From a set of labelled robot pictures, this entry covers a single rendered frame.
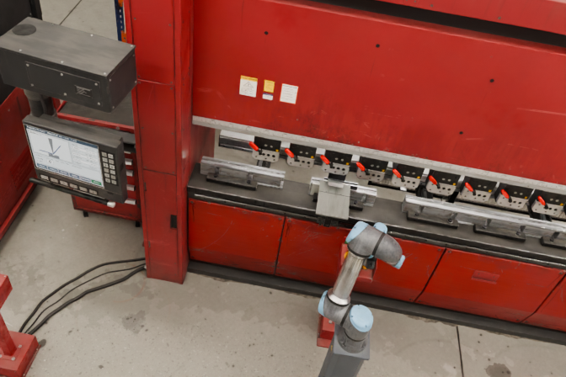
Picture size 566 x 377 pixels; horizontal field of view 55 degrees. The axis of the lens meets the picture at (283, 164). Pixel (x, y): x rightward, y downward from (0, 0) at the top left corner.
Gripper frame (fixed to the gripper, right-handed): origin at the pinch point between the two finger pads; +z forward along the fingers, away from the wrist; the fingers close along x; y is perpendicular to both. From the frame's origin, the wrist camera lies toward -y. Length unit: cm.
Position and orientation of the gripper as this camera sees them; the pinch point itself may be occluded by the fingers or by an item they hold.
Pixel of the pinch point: (365, 265)
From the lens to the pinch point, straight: 318.1
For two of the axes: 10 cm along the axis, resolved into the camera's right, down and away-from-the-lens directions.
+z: -1.1, 6.6, 7.4
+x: -9.8, -1.8, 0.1
